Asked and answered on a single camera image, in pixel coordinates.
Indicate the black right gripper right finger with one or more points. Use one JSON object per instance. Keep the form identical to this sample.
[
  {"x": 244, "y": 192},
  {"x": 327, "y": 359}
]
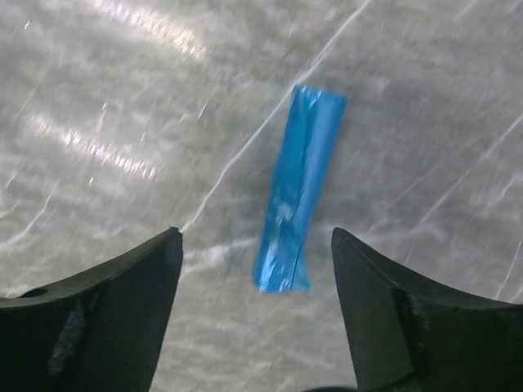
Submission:
[{"x": 407, "y": 332}]

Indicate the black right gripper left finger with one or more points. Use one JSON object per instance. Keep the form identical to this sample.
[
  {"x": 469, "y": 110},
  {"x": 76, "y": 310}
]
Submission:
[{"x": 98, "y": 330}]

